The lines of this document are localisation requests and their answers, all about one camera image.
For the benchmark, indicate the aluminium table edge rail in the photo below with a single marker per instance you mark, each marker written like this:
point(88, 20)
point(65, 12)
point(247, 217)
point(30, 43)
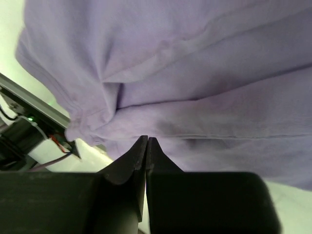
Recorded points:
point(27, 99)

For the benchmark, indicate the purple t shirt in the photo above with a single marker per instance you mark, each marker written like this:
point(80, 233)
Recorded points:
point(224, 85)

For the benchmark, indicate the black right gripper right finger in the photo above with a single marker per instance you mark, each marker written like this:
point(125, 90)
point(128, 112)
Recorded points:
point(205, 203)

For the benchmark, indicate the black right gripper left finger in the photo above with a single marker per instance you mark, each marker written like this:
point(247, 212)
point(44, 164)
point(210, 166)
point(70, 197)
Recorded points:
point(106, 202)

